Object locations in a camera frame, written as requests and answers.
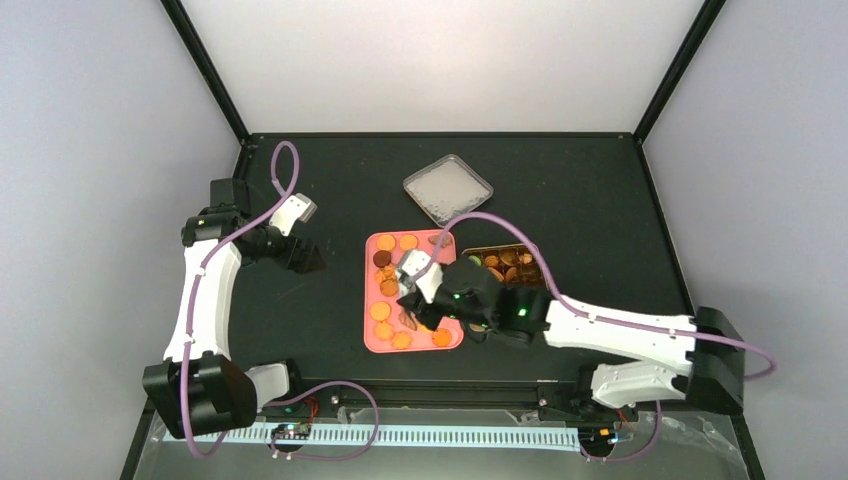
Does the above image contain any pink plastic tray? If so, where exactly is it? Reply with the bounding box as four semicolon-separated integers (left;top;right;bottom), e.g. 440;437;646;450
363;229;465;354

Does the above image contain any gold cookie tin box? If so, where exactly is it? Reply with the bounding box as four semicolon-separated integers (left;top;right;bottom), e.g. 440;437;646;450
462;243;547;287

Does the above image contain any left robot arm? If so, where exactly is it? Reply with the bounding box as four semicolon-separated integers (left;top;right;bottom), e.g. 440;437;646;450
142;179;324;439

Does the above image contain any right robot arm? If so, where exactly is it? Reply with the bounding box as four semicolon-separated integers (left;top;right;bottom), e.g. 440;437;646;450
396;251;745;419

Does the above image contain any dark chocolate cookie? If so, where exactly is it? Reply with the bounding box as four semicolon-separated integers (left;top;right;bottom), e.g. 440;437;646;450
372;249;392;269

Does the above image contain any brown flower cookie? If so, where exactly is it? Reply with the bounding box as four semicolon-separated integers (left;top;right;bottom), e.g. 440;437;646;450
427;234;454;249

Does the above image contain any orange round cookie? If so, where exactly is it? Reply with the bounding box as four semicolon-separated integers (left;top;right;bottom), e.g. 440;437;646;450
398;234;419;251
376;234;397;251

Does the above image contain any clear plastic lid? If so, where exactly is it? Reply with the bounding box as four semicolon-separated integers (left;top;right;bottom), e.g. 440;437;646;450
402;154;494;227

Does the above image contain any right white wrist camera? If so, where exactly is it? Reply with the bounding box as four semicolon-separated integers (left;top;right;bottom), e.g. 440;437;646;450
395;249;443;304

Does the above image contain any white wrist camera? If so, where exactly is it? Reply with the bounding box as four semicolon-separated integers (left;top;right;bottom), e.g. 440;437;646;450
395;249;443;304
268;193;317;236

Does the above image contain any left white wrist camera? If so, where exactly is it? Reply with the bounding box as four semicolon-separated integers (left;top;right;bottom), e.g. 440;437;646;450
268;193;317;236

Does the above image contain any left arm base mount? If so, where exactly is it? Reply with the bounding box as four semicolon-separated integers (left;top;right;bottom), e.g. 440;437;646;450
258;381;342;421

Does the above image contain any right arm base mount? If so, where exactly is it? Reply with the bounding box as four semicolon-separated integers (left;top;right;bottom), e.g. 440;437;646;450
535;382;639;428

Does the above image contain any white slotted cable duct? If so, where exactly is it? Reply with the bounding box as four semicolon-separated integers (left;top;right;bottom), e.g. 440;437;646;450
225;421;582;454

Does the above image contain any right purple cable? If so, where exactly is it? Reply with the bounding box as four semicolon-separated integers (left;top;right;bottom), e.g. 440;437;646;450
410;211;778;464

